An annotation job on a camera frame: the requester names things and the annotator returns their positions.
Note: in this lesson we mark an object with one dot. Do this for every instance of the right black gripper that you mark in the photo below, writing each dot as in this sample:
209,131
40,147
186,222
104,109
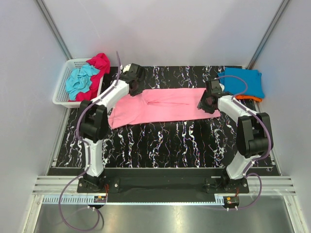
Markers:
206,104

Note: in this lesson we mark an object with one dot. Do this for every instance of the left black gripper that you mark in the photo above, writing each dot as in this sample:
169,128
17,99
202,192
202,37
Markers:
135,88

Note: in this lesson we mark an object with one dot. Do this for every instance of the pink t shirt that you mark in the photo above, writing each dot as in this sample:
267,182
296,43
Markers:
159,105

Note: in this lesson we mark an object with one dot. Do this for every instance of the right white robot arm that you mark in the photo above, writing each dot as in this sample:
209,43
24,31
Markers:
254,138

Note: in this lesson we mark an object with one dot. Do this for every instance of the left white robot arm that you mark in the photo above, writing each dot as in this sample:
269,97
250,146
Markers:
92,125

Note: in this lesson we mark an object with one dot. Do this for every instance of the folded orange t shirt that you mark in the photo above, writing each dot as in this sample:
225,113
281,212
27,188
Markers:
247,97

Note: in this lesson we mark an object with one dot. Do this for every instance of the folded teal t shirt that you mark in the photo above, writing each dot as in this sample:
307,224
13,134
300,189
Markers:
234,80

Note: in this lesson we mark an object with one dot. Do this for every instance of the red t shirt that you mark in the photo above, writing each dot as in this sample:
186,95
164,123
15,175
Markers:
102,63

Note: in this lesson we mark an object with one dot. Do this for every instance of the light blue t shirt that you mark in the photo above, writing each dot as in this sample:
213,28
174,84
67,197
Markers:
80,80

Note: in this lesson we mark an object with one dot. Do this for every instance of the white plastic basket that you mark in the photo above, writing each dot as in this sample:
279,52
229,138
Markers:
61,97

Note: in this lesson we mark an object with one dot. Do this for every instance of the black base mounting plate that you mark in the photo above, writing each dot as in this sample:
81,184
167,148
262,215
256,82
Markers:
209,185

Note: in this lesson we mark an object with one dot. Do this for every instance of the white slotted cable duct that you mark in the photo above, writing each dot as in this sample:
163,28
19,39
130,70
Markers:
94,200

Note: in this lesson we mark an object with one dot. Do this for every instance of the aluminium frame rail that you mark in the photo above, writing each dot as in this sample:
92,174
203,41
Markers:
271,185

